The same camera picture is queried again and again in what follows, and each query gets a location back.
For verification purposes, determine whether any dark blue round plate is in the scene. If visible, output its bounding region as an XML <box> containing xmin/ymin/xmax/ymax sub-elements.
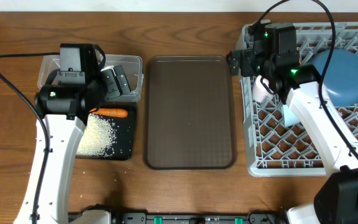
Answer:
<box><xmin>324</xmin><ymin>49</ymin><xmax>358</xmax><ymax>107</ymax></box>

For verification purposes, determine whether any pink plastic cup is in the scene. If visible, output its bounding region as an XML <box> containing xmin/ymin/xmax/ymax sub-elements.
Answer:
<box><xmin>252</xmin><ymin>75</ymin><xmax>274</xmax><ymax>103</ymax></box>

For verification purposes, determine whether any black plastic tray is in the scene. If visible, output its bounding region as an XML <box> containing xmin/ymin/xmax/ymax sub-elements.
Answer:
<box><xmin>76</xmin><ymin>102</ymin><xmax>137</xmax><ymax>161</ymax></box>

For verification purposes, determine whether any orange carrot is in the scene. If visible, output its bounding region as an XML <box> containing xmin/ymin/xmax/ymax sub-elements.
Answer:
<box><xmin>89</xmin><ymin>108</ymin><xmax>129</xmax><ymax>118</ymax></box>

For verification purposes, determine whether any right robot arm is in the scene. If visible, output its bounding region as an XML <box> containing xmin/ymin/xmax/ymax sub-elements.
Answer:
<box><xmin>227</xmin><ymin>21</ymin><xmax>358</xmax><ymax>223</ymax></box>

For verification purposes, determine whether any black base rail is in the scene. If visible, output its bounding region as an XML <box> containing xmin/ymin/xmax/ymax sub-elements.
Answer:
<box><xmin>85</xmin><ymin>204</ymin><xmax>288</xmax><ymax>224</ymax></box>

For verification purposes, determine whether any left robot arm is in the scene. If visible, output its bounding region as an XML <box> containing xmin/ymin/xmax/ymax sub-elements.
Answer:
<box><xmin>15</xmin><ymin>44</ymin><xmax>129</xmax><ymax>223</ymax></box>

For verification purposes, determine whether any dark brown serving tray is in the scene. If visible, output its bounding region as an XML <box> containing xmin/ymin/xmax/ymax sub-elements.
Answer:
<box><xmin>144</xmin><ymin>55</ymin><xmax>237</xmax><ymax>170</ymax></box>

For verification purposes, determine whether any clear plastic bin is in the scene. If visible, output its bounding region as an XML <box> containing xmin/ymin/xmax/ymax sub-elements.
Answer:
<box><xmin>37</xmin><ymin>54</ymin><xmax>144</xmax><ymax>103</ymax></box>

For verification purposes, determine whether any grey plastic dishwasher rack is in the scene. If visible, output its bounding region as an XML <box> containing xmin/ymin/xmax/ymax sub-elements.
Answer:
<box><xmin>239</xmin><ymin>22</ymin><xmax>358</xmax><ymax>177</ymax></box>

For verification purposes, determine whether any light blue bowl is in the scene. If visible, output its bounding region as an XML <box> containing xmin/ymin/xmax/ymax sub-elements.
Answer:
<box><xmin>281</xmin><ymin>105</ymin><xmax>300</xmax><ymax>128</ymax></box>

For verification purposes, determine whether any pile of white rice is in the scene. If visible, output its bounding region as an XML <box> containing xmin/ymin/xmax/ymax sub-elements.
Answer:
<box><xmin>76</xmin><ymin>114</ymin><xmax>117</xmax><ymax>159</ymax></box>

